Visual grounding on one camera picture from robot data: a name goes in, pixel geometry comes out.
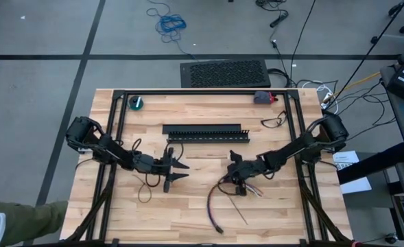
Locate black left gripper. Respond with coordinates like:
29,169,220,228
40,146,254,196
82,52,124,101
132,147,191,193

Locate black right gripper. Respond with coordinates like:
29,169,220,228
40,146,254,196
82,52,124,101
226,150,270,196

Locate bundle of coloured cables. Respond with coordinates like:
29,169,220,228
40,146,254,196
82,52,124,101
206,180,266,234

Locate multicoloured cable bundle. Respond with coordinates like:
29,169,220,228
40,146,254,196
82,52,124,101
206,180,265,234

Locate black slotted cable duct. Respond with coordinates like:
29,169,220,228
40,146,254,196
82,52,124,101
166,129,251,144

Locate green tape roll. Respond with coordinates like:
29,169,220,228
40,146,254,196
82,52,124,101
128,95,145,111

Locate grey and red tool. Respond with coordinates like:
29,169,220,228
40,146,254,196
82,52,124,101
253,91,278,105

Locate black perforated metal case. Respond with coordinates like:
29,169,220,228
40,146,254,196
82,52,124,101
180,58,272,89

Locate white paper sheet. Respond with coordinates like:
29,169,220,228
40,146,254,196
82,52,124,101
332,150,373,196

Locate white power strip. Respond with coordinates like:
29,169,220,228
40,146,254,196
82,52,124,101
300,80,340,114

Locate black desk leg bar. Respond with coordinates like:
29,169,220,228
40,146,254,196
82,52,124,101
337,142,404,186

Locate black computer mouse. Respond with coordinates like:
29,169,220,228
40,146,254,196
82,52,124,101
383,233,400,245

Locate office chair base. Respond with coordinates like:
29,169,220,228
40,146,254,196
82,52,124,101
369,0,404,45

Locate black right camera cable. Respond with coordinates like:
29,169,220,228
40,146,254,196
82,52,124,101
216,176,246,197

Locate black camera cable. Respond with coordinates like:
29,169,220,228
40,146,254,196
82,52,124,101
130,138,185,189
216,176,246,197

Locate black left camera cable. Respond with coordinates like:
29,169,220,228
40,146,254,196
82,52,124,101
130,138,185,189

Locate black aluminium table frame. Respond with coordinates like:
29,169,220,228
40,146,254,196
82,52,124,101
60,88,354,247

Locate black looped floor cable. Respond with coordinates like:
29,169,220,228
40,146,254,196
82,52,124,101
266,67,292,89

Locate blue floor cable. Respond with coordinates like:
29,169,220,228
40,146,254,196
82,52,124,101
145,0,198,61

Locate yellow floor cable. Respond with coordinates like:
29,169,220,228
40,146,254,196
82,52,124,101
322,70,383,104

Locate black cable with plug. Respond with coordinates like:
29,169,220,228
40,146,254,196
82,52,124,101
255,0,289,29

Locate black hanging cable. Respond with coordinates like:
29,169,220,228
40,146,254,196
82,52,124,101
289,0,318,89
324,0,404,108

